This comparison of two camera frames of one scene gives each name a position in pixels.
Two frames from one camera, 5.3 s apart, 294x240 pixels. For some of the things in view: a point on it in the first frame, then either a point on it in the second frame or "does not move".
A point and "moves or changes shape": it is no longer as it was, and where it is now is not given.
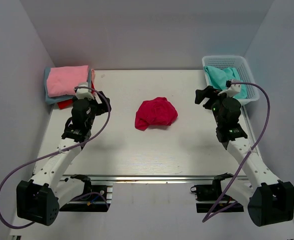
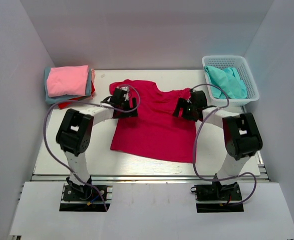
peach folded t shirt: [92, 74] does not move
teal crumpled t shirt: [219, 77] does not move
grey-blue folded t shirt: [54, 100] does not move
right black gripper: [201, 94] → [181, 103]
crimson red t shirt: [159, 111] moves or changes shape
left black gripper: [103, 107] → [129, 114]
